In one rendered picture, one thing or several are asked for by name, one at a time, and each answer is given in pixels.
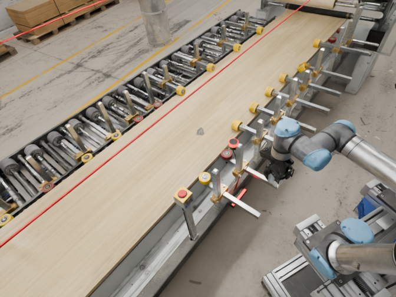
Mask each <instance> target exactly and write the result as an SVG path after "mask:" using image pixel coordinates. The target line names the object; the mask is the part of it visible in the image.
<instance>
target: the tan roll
mask: <svg viewBox="0 0 396 297"><path fill-rule="evenodd" d="M274 1H281V2H288V3H293V4H301V5H303V4H304V3H305V2H307V1H308V0H274ZM305 5H308V6H315V7H320V8H327V9H334V8H335V6H336V5H337V6H344V7H349V8H357V6H358V5H354V4H346V3H341V2H336V0H310V1H309V2H308V3H306V4H305Z"/></svg>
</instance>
